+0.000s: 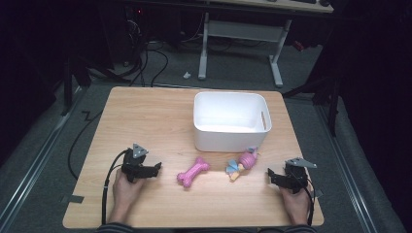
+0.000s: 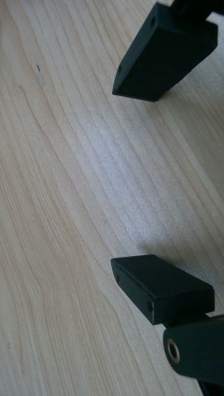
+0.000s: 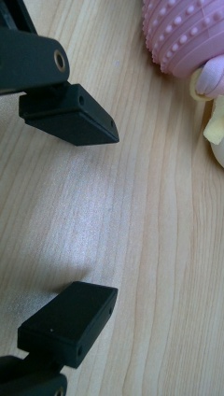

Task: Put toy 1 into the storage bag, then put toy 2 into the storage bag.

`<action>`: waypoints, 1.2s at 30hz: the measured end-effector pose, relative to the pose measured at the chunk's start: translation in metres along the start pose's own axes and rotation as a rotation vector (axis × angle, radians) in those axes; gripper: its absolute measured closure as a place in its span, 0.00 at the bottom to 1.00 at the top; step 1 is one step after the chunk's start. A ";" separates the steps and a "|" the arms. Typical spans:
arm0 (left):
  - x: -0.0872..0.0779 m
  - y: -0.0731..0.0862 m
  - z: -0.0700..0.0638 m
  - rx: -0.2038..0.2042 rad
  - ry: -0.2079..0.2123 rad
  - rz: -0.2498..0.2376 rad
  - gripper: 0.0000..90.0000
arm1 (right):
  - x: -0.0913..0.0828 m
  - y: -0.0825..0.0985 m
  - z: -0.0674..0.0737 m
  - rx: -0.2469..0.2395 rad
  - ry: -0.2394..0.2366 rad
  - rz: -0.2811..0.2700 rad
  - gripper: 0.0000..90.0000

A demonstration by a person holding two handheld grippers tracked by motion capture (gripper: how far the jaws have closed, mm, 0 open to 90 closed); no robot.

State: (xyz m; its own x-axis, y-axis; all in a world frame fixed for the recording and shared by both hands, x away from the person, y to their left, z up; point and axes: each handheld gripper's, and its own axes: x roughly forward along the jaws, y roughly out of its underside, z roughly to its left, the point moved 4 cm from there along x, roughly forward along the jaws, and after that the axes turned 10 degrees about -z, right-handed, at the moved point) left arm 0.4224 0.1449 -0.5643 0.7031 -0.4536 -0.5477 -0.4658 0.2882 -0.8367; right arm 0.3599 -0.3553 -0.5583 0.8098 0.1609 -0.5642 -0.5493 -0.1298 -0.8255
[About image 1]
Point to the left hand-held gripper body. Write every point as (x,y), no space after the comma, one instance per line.
(133,165)

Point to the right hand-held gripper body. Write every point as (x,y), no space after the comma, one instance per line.
(296,176)

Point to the pink blue yellow toy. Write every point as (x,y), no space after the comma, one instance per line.
(242,163)

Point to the pink bone toy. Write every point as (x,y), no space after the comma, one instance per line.
(193,172)

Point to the white plastic bin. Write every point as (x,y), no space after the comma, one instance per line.
(231,121)

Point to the person's right hand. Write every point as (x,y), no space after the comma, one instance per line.
(296,204)

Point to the grey tape piece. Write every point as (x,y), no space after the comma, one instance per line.
(76,199)

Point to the black stand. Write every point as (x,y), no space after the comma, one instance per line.
(327,93)
(68,87)

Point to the crumpled white paper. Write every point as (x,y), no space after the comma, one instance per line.
(187,75)

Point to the black computer tower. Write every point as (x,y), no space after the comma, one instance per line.
(124,32)

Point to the white-legged desk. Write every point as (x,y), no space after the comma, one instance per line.
(241,30)

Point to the metal floor rail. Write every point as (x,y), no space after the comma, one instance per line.
(346,161)
(39,152)

